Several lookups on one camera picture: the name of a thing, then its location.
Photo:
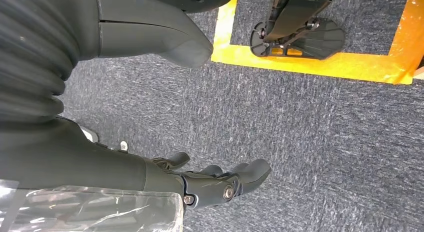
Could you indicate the clear plastic film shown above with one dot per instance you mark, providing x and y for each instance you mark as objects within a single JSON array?
[{"x": 82, "y": 214}]

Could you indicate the black robot foot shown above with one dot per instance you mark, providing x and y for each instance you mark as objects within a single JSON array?
[{"x": 314, "y": 41}]

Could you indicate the yellow floor tape square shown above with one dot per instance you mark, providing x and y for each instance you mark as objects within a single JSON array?
[{"x": 298, "y": 66}]

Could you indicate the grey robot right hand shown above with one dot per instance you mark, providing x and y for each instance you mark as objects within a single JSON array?
[{"x": 82, "y": 164}]

